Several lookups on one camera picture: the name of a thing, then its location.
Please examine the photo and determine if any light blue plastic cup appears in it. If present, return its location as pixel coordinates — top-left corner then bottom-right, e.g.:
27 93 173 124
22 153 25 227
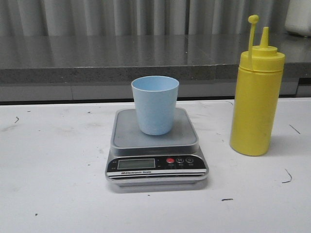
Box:
131 76 179 135

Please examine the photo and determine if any yellow squeeze bottle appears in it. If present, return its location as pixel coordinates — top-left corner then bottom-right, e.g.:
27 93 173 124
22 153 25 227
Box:
229 15 285 156

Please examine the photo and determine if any silver digital kitchen scale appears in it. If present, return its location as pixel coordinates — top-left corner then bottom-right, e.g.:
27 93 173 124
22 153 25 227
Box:
105 108 209 186

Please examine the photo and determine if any grey stone counter shelf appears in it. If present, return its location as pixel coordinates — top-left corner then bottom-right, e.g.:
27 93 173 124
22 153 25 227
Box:
0 33 311 84

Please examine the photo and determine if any white container on counter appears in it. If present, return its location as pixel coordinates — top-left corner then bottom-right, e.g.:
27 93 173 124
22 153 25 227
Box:
285 0 311 37

